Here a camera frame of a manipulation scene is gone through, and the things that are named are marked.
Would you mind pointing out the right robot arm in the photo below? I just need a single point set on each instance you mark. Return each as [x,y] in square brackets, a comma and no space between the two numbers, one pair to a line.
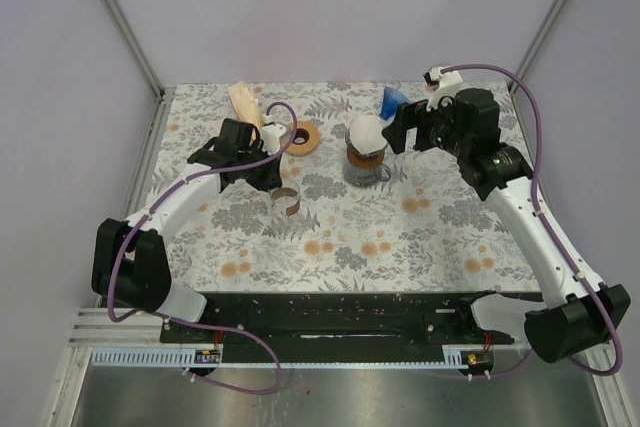
[579,310]

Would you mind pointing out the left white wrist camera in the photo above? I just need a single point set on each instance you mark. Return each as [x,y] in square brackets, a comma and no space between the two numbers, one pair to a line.
[273,135]

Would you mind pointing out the white cable duct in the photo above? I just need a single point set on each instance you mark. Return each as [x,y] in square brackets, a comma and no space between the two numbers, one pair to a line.
[160,357]

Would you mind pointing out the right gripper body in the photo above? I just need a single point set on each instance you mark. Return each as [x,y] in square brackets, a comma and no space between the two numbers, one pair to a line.
[435,128]

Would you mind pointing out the small glass with wood band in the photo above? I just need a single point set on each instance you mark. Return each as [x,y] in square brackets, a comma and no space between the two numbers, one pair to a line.
[285,200]

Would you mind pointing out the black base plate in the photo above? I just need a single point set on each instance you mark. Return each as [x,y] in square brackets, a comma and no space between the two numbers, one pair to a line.
[338,329]

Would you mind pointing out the floral table mat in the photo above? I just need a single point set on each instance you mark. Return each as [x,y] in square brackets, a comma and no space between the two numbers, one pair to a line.
[423,230]

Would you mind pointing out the blue plastic dripper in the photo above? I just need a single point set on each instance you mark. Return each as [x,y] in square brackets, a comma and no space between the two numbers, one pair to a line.
[391,100]

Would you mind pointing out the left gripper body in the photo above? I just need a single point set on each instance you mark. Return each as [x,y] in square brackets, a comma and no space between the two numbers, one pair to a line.
[261,175]

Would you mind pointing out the white paper coffee filter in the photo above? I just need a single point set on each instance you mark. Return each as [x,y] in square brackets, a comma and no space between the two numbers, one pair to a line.
[368,120]

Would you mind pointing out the coffee filter paper pack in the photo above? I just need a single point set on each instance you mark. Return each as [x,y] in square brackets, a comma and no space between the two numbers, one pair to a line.
[244,104]

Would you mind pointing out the grey glass server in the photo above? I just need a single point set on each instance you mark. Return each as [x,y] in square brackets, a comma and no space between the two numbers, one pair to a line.
[365,174]

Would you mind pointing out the clear glass dripper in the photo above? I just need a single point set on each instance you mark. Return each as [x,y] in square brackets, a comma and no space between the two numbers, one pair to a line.
[366,140]

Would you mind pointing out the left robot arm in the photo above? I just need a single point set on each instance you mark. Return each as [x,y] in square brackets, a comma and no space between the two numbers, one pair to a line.
[131,263]

